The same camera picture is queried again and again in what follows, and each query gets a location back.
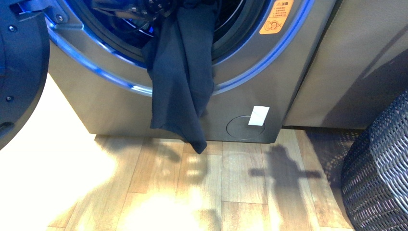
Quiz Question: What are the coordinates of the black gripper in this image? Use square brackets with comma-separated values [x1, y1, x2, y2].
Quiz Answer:
[90, 0, 179, 21]

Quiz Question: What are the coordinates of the navy blue knit garment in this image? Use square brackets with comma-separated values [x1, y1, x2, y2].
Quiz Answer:
[142, 0, 222, 154]

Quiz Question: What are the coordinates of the grey front-load washing machine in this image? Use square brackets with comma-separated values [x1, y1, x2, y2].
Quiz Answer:
[47, 0, 336, 143]

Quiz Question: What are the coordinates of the yellow warning sticker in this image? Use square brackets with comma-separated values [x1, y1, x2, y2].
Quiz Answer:
[259, 0, 294, 35]

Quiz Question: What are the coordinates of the dark grey washer door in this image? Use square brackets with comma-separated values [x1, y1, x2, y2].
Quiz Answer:
[0, 0, 50, 148]

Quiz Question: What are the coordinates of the white paper tag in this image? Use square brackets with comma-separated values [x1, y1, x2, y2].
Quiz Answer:
[248, 105, 270, 126]

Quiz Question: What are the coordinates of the grey cabinet beside washer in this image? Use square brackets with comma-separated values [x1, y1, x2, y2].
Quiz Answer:
[284, 0, 408, 129]

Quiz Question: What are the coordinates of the dark woven laundry basket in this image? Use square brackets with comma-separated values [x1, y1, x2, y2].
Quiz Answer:
[341, 90, 408, 231]

